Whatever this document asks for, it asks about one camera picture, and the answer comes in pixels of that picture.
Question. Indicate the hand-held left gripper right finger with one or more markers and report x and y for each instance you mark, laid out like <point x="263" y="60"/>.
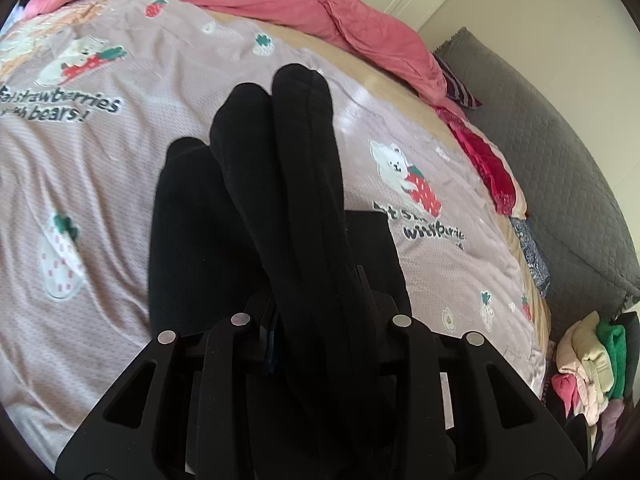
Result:
<point x="400" y="342"/>

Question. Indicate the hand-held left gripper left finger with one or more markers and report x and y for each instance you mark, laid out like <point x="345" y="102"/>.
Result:
<point x="257" y="345"/>

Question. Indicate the black sock orange cuff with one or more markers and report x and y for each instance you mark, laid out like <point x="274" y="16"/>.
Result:
<point x="190" y="235"/>

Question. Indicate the black sock white lettering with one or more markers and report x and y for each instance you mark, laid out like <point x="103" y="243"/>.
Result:
<point x="310" y="160"/>

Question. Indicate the blue patterned cloth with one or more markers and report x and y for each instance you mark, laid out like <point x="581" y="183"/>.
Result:
<point x="532" y="255"/>

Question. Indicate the pink garment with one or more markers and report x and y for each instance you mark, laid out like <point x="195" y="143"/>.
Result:
<point x="570" y="395"/>

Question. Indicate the cream garment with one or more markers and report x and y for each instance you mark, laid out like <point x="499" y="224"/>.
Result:
<point x="585" y="350"/>

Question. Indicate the red cloth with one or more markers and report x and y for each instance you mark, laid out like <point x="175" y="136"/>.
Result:
<point x="485" y="160"/>

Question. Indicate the green garment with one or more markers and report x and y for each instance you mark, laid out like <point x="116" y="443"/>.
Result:
<point x="614" y="355"/>

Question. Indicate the black garment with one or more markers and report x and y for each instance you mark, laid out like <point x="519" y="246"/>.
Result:
<point x="629" y="330"/>

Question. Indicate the grey quilted headboard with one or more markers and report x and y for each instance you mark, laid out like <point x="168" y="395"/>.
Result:
<point x="550" y="160"/>

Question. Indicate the printed strawberry bear bed sheet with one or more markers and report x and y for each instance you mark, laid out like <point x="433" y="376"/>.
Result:
<point x="100" y="160"/>

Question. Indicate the striped purple pillow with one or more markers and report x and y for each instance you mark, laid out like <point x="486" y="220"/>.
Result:
<point x="460" y="85"/>

